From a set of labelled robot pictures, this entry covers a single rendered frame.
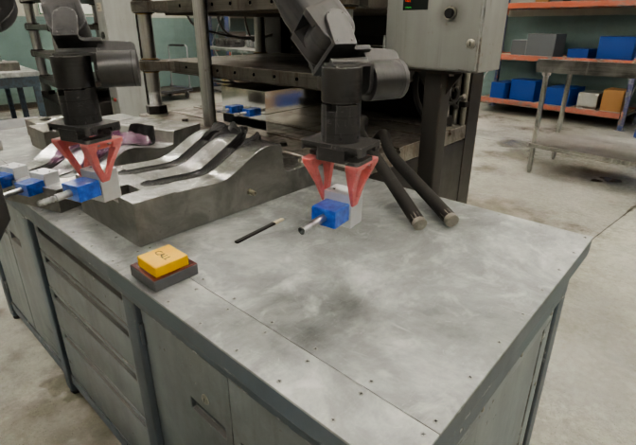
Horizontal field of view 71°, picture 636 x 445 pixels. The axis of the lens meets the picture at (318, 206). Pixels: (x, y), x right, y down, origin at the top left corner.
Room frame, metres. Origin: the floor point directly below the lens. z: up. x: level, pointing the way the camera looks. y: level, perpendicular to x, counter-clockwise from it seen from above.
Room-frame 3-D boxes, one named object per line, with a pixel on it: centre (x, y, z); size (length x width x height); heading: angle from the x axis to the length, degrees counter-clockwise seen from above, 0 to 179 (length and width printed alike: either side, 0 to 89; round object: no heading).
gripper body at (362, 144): (0.65, -0.03, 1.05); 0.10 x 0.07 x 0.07; 56
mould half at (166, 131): (1.21, 0.59, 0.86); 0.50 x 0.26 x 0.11; 155
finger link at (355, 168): (0.64, -0.04, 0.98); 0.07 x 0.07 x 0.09; 56
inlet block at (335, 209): (0.62, -0.01, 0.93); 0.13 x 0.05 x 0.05; 146
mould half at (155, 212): (1.03, 0.27, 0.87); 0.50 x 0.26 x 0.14; 138
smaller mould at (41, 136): (1.56, 0.87, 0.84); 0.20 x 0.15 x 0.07; 138
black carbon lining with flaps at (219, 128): (1.03, 0.28, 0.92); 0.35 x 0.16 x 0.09; 138
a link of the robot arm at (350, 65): (0.65, -0.04, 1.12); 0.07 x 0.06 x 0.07; 118
